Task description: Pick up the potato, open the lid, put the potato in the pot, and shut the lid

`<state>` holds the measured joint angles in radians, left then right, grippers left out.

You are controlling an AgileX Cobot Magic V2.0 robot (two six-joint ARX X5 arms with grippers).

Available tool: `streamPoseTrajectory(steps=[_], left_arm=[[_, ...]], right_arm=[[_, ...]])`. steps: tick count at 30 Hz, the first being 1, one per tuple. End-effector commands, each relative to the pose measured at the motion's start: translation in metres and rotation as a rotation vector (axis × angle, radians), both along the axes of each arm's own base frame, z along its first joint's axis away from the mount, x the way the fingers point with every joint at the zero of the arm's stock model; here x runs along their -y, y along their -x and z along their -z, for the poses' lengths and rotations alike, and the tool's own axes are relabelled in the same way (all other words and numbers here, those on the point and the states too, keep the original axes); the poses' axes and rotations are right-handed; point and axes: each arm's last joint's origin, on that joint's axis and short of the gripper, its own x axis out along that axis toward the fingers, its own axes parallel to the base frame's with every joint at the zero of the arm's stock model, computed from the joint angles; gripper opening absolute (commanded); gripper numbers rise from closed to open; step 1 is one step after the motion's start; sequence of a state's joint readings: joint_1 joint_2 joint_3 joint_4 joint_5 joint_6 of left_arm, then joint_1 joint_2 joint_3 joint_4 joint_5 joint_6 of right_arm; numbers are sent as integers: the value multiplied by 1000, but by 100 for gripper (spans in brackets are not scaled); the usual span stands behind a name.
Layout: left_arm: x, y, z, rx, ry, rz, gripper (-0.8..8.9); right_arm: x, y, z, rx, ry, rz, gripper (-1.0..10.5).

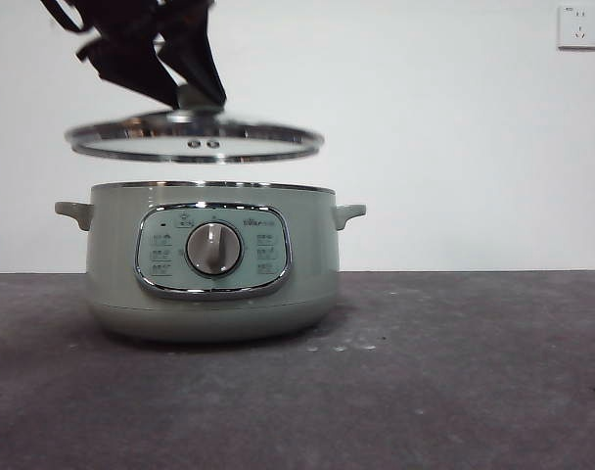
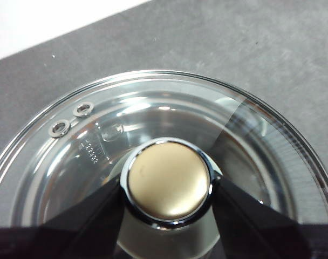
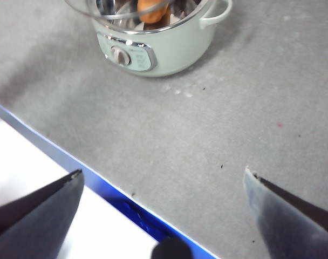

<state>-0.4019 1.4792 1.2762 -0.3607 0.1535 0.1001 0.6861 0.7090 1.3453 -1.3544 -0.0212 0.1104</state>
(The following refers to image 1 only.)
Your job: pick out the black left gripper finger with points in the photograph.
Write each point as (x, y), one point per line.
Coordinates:
(141, 68)
(199, 59)

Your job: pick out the glass lid with green knob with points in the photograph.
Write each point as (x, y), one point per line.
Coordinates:
(195, 137)

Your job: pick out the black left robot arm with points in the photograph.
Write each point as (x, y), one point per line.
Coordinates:
(131, 19)

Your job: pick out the pale green electric pot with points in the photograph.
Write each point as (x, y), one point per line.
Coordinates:
(116, 259)

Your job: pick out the white wall socket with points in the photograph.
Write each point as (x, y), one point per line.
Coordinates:
(579, 28)

